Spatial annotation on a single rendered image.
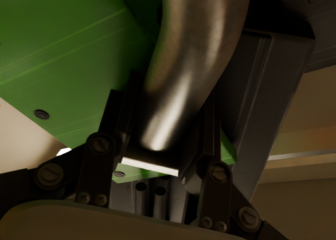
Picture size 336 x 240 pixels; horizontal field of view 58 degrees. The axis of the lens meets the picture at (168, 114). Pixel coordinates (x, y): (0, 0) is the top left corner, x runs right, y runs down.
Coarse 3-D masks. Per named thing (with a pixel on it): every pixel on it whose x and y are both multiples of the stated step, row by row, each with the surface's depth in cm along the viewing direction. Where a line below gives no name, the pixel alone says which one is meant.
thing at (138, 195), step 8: (160, 176) 26; (168, 176) 26; (136, 184) 26; (144, 184) 26; (160, 184) 27; (168, 184) 27; (136, 192) 25; (144, 192) 25; (160, 192) 25; (136, 200) 26; (144, 200) 26; (160, 200) 25; (136, 208) 27; (144, 208) 27; (160, 208) 26; (152, 216) 27; (160, 216) 27
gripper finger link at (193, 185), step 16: (208, 96) 15; (208, 112) 15; (192, 128) 15; (208, 128) 14; (192, 144) 14; (208, 144) 13; (192, 160) 14; (208, 160) 14; (192, 176) 14; (192, 192) 14; (240, 192) 13; (240, 208) 13; (240, 224) 12; (256, 224) 13
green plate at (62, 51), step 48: (0, 0) 14; (48, 0) 14; (96, 0) 13; (144, 0) 18; (0, 48) 16; (48, 48) 16; (96, 48) 16; (144, 48) 15; (0, 96) 19; (48, 96) 19; (96, 96) 18
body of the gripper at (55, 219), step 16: (16, 208) 10; (32, 208) 10; (48, 208) 10; (64, 208) 10; (80, 208) 10; (96, 208) 10; (0, 224) 9; (16, 224) 9; (32, 224) 9; (48, 224) 9; (64, 224) 9; (80, 224) 10; (96, 224) 10; (112, 224) 10; (128, 224) 10; (144, 224) 10; (160, 224) 10; (176, 224) 11
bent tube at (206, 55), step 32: (192, 0) 9; (224, 0) 9; (160, 32) 11; (192, 32) 10; (224, 32) 10; (160, 64) 12; (192, 64) 11; (224, 64) 12; (160, 96) 13; (192, 96) 12; (160, 128) 14; (128, 160) 16; (160, 160) 16
